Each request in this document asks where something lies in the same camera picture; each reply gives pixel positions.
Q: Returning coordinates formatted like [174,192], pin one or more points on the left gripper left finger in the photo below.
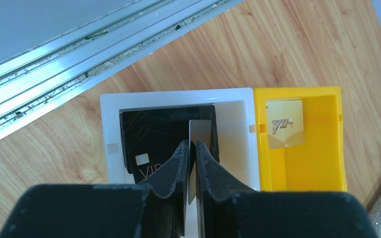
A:
[152,208]

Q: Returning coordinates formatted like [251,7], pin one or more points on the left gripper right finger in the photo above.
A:
[227,208]

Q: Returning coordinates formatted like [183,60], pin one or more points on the black VIP credit card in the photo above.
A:
[150,137]

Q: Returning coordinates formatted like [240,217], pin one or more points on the gold VIP card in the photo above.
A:
[284,123]

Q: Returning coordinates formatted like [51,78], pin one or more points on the white plastic bin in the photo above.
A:
[235,120]

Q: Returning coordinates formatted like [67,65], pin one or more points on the yellow plastic bin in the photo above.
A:
[318,163]

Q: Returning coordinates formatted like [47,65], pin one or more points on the aluminium frame rail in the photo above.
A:
[44,77]

